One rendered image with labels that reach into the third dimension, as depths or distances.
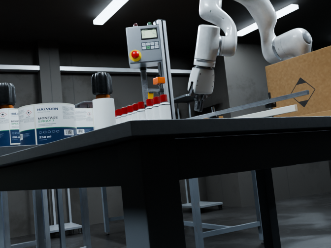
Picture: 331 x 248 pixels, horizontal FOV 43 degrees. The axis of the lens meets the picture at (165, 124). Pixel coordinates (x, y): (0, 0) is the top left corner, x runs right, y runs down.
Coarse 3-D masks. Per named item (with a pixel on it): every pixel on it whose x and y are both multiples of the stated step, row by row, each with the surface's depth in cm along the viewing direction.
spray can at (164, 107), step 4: (160, 96) 188; (164, 96) 187; (160, 100) 188; (164, 100) 187; (160, 104) 186; (164, 104) 186; (168, 104) 186; (160, 108) 186; (164, 108) 185; (168, 108) 186; (160, 112) 186; (164, 112) 185; (168, 112) 186; (160, 116) 186; (164, 116) 185; (168, 116) 185
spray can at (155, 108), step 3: (156, 96) 191; (159, 96) 192; (153, 99) 192; (156, 99) 191; (159, 99) 191; (153, 102) 192; (156, 102) 191; (159, 102) 191; (153, 105) 191; (156, 105) 190; (153, 108) 190; (156, 108) 190; (153, 111) 190; (156, 111) 189; (153, 114) 190; (156, 114) 189; (159, 114) 189; (153, 117) 190; (156, 117) 189; (159, 117) 189
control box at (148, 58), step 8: (128, 32) 210; (136, 32) 210; (128, 40) 210; (136, 40) 210; (144, 40) 210; (152, 40) 210; (128, 48) 210; (136, 48) 209; (160, 48) 210; (144, 56) 209; (152, 56) 209; (160, 56) 209; (136, 64) 211; (144, 64) 213; (152, 64) 214
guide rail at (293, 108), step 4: (276, 108) 134; (280, 108) 132; (284, 108) 131; (288, 108) 130; (292, 108) 129; (296, 108) 128; (260, 112) 139; (264, 112) 138; (268, 112) 136; (272, 112) 135; (276, 112) 134; (280, 112) 132; (284, 112) 131; (288, 112) 130; (240, 116) 146; (244, 116) 144; (248, 116) 143; (252, 116) 142; (256, 116) 140; (260, 116) 139; (264, 116) 138; (268, 116) 136
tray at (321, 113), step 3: (324, 111) 110; (327, 111) 110; (330, 111) 109; (309, 114) 114; (312, 114) 113; (315, 114) 112; (318, 114) 112; (321, 114) 111; (324, 114) 110; (327, 114) 110; (330, 114) 109
